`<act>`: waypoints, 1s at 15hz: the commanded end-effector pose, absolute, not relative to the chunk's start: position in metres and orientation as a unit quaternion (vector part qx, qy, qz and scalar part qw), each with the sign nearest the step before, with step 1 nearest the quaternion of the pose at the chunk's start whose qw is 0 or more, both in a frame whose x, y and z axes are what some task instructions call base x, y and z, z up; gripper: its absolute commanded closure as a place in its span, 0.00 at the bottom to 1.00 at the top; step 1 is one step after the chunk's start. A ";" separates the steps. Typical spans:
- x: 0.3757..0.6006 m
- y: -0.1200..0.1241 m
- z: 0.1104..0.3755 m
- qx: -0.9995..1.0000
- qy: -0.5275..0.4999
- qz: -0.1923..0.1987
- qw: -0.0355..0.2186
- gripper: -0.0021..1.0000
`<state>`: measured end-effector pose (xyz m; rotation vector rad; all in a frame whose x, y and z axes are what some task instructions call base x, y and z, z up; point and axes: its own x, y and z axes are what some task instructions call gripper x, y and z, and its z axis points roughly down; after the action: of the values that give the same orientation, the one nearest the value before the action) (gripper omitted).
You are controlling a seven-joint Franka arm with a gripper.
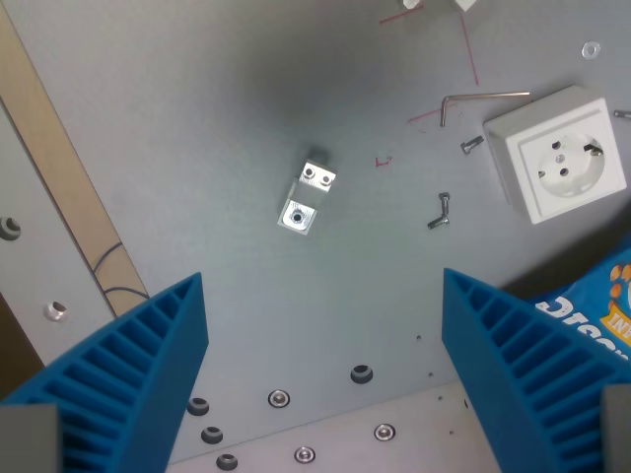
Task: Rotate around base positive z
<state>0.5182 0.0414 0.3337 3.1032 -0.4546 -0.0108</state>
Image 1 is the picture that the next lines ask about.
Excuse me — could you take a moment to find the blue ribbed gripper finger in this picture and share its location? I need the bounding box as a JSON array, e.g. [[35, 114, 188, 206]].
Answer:
[[0, 272, 211, 473], [442, 267, 631, 473]]

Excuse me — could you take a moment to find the blue snack bag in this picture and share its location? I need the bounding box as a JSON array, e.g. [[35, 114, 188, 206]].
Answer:
[[534, 245, 631, 364]]

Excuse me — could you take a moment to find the light grey metal plate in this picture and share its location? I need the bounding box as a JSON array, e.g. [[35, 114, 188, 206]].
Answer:
[[167, 381, 502, 473], [0, 105, 119, 401]]

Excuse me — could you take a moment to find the light wooden strip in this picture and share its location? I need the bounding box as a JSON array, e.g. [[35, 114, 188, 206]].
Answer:
[[0, 0, 150, 319]]

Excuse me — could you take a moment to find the silver allen key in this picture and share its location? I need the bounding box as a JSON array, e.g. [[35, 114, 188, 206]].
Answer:
[[440, 90, 531, 128]]

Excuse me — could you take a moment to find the white wall power socket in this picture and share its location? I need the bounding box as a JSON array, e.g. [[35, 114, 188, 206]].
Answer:
[[482, 84, 628, 226]]

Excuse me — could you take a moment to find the aluminium angle bracket block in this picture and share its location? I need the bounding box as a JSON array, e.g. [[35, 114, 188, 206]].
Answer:
[[276, 146, 338, 241]]

